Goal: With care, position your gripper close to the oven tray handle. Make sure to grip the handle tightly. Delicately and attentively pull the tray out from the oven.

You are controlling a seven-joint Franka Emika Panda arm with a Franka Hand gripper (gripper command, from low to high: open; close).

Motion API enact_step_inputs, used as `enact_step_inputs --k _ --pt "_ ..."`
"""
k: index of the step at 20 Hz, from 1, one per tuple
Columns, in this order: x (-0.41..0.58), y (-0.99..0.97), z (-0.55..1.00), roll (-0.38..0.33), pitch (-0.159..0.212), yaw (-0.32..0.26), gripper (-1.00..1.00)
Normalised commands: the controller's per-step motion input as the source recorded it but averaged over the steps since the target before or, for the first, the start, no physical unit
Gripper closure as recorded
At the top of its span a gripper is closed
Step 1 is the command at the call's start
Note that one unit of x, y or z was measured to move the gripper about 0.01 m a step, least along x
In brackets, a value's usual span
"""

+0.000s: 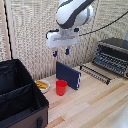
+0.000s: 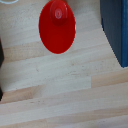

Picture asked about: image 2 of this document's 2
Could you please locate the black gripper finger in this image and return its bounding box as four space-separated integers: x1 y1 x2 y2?
0 39 5 69

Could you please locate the dark blue box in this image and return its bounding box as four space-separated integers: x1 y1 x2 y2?
99 0 128 69

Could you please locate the red plastic cup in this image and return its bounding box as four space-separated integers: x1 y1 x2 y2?
38 0 77 55

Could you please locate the white bowl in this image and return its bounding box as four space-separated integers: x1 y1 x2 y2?
0 0 20 5

